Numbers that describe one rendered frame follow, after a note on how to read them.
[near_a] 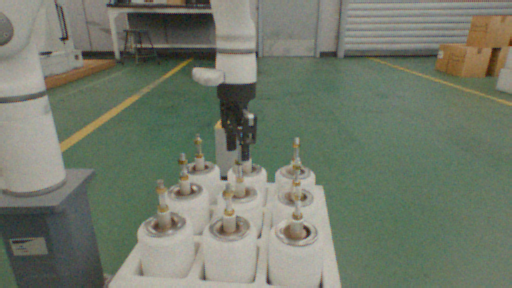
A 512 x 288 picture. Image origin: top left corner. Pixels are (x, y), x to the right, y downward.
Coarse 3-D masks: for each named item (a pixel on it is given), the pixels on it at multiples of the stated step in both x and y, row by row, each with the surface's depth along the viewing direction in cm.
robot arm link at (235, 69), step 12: (216, 60) 59; (228, 60) 56; (240, 60) 56; (252, 60) 58; (204, 72) 55; (216, 72) 56; (228, 72) 57; (240, 72) 57; (252, 72) 58; (204, 84) 55; (216, 84) 55; (240, 84) 57
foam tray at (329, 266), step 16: (272, 192) 84; (320, 192) 84; (272, 208) 77; (320, 208) 77; (320, 224) 71; (256, 240) 66; (256, 256) 65; (128, 272) 58; (192, 272) 58; (256, 272) 58; (336, 272) 58
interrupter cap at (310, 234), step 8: (280, 224) 58; (288, 224) 59; (304, 224) 58; (312, 224) 58; (280, 232) 56; (288, 232) 57; (304, 232) 57; (312, 232) 56; (280, 240) 54; (288, 240) 54; (296, 240) 54; (304, 240) 54; (312, 240) 54
